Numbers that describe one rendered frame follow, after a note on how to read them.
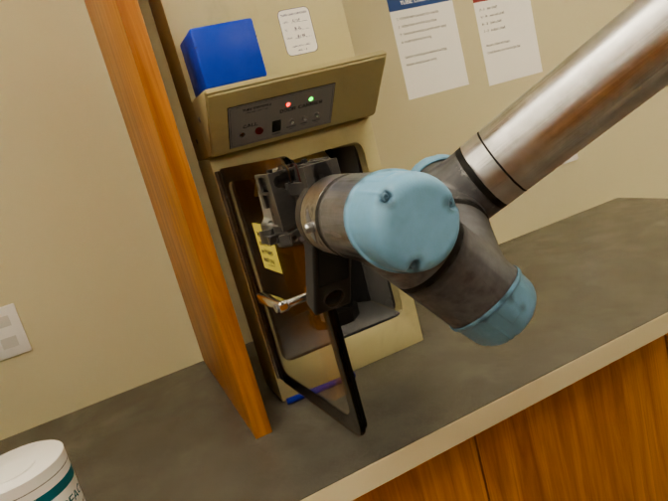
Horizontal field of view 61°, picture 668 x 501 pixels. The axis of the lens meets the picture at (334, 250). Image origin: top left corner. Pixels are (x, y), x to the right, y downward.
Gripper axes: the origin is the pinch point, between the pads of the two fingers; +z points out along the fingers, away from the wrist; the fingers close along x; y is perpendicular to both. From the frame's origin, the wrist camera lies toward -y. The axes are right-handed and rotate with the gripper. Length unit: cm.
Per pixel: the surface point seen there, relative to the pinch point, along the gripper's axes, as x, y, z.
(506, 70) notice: -103, 13, 72
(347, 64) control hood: -24.2, 19.1, 18.3
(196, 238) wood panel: 7.4, -1.2, 20.6
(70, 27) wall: 12, 45, 73
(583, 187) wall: -125, -30, 73
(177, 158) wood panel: 6.5, 11.3, 20.6
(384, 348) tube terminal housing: -23, -35, 30
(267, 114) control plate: -10.0, 14.5, 22.5
